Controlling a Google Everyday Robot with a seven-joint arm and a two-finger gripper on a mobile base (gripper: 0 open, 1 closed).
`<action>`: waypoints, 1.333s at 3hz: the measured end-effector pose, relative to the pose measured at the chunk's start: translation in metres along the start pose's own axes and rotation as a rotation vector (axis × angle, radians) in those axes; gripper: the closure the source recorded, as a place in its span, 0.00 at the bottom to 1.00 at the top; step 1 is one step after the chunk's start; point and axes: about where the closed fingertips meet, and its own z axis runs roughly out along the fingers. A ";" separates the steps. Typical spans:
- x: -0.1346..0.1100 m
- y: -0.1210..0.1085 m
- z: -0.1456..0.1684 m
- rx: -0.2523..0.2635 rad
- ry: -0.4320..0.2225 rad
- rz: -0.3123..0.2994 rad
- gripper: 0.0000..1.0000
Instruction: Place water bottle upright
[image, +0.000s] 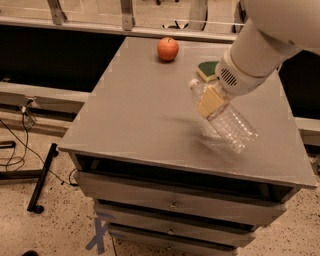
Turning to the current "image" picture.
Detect black floor cable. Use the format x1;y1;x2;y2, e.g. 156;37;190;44
0;105;79;187

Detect black shoe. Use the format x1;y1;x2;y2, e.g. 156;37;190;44
22;250;39;256

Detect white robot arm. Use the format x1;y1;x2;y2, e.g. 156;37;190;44
197;0;320;118

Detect clear plastic water bottle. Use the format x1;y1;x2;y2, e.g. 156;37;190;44
188;79;258;153

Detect grey metal railing frame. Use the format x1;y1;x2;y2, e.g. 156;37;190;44
0;0;245;43

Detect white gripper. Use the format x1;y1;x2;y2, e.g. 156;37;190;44
197;48;279;118

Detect red apple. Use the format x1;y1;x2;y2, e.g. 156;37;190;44
157;37;179;61

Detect blue tape cross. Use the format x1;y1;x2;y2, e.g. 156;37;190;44
85;217;108;256

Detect grey drawer cabinet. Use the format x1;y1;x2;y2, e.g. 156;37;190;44
60;37;317;256

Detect black metal stand base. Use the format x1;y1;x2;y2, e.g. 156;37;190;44
0;143;58;214

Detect green and yellow sponge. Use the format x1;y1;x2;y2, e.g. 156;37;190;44
197;61;218;82

